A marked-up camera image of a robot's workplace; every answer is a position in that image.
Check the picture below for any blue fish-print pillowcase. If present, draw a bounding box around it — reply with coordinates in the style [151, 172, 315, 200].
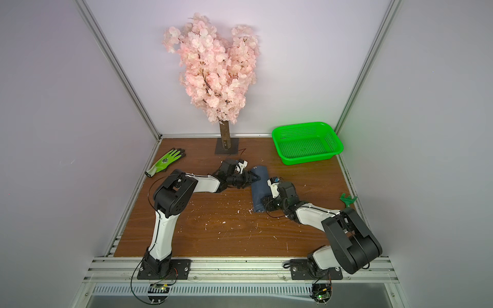
[251, 166, 271, 213]

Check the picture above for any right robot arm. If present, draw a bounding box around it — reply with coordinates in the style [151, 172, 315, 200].
[263, 178, 383, 278]

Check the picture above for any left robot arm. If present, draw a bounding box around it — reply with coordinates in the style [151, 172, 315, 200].
[139, 159, 261, 279]

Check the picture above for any green black work glove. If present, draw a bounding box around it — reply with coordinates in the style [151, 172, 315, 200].
[145, 148, 186, 178]

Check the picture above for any green plastic basket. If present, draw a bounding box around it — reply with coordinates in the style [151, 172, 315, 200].
[272, 122, 344, 166]

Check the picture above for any green toy rake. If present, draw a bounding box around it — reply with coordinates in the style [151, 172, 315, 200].
[339, 193, 358, 208]

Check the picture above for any right controller board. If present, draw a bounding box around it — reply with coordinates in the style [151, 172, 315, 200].
[310, 284, 333, 304]

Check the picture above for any controller board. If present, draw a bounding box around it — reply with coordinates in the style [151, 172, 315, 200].
[147, 284, 171, 305]
[310, 284, 333, 304]

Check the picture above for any pink cherry blossom tree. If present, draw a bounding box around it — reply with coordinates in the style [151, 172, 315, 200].
[163, 13, 259, 153]

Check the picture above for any left controller board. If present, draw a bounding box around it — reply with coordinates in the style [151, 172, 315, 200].
[147, 284, 171, 305]

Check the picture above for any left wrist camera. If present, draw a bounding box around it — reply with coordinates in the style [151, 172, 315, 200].
[235, 159, 248, 174]

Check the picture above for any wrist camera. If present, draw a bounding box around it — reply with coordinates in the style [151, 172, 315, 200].
[267, 177, 281, 199]
[235, 159, 248, 174]

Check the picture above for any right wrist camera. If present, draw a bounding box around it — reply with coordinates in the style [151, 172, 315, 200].
[267, 177, 281, 199]

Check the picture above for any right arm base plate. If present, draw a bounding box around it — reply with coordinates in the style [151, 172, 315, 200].
[282, 259, 343, 281]

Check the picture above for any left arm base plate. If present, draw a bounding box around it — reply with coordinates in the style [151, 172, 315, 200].
[137, 257, 192, 280]

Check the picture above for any aluminium front rail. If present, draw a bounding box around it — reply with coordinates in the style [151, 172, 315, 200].
[82, 257, 399, 284]

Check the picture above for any aluminium frame corner post left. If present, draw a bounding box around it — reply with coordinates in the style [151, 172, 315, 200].
[74, 0, 162, 141]

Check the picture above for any aluminium frame corner post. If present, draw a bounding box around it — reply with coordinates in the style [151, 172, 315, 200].
[335, 0, 402, 133]
[74, 0, 162, 141]

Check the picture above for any aluminium frame corner post right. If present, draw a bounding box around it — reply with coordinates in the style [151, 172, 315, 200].
[335, 0, 402, 133]

